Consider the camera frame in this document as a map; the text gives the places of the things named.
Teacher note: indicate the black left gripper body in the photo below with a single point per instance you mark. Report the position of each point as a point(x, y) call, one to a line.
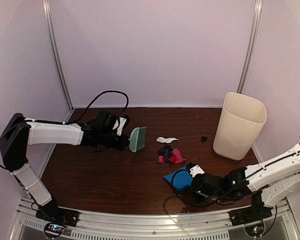
point(106, 140)

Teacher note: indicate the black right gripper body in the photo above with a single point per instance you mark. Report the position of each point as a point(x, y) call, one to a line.
point(200, 199)

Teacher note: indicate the blue plastic dustpan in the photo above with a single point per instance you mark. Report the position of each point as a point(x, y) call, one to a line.
point(179, 179)

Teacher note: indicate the green hand brush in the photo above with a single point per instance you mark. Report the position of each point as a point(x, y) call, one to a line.
point(137, 139)

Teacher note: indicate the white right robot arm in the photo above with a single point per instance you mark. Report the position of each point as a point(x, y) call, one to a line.
point(267, 182)

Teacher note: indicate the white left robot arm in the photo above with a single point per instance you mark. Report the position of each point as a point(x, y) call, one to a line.
point(22, 133)

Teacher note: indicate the dark blue scrap lower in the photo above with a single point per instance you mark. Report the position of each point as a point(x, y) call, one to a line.
point(168, 158)

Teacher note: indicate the lone black scrap near bin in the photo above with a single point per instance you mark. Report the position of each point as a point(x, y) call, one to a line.
point(204, 138)

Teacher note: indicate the dark blue paper scrap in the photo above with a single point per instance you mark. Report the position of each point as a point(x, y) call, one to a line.
point(162, 151)

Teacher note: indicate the white paper scrap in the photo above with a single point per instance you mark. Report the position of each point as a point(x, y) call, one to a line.
point(166, 140)

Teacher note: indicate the right circuit board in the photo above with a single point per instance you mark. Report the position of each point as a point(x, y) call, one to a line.
point(255, 230)

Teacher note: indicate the circuit board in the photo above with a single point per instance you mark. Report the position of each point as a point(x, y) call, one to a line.
point(255, 230)
point(53, 230)

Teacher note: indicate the beige plastic waste bin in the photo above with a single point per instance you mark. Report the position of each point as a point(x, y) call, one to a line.
point(241, 121)

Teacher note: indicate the left circuit board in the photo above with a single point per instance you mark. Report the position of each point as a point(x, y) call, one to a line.
point(53, 230)

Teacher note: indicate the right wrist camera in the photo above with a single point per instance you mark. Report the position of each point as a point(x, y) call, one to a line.
point(194, 169)

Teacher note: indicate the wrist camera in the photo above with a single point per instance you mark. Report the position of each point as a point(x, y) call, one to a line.
point(194, 169)
point(121, 123)

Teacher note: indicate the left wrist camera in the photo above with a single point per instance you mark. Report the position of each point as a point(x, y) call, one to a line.
point(121, 123)

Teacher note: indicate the aluminium front rail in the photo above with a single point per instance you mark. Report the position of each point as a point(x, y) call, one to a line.
point(211, 225)

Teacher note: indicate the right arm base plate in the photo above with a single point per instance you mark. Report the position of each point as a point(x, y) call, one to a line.
point(249, 214)

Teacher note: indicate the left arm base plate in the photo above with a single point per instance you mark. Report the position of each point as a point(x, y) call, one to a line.
point(65, 217)

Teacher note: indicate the left aluminium frame post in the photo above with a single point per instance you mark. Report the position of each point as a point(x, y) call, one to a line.
point(55, 54)

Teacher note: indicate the aluminium frame post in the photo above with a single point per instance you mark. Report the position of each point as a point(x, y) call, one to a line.
point(55, 54)
point(254, 31)

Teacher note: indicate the right aluminium frame post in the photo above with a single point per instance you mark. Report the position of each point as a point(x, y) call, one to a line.
point(254, 31)

